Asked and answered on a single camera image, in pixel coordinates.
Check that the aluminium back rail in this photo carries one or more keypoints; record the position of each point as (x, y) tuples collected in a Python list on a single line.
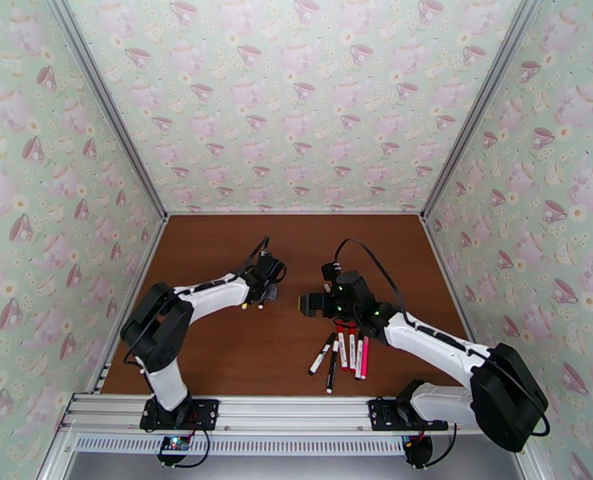
[(296, 213)]

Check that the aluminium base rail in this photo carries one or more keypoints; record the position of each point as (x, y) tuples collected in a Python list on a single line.
[(296, 413)]

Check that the aluminium frame post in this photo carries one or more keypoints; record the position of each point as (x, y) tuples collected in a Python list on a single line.
[(108, 103), (483, 103)]

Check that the black barrel marker pen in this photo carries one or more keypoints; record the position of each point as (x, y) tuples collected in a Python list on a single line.
[(332, 368)]

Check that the perforated metal strip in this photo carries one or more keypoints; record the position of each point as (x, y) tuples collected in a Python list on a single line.
[(286, 446)]

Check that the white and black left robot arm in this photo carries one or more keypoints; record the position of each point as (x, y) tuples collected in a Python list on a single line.
[(211, 296)]

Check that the red whiteboard marker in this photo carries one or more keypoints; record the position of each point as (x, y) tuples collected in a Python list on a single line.
[(343, 351), (352, 351)]

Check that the small controller board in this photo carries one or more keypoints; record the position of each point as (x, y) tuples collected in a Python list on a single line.
[(418, 451), (173, 446)]

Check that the black whiteboard marker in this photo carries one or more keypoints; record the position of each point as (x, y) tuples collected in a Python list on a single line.
[(359, 358), (321, 357)]

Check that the aluminium side rail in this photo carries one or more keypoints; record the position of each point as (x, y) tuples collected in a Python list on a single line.
[(145, 268), (436, 243)]

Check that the aluminium frame leg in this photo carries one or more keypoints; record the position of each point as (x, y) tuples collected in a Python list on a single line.
[(51, 458), (528, 467)]

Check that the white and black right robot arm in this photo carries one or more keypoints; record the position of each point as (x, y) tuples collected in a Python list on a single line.
[(426, 338)]

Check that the pink highlighter pen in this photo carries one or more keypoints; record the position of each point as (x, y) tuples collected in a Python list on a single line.
[(365, 356)]

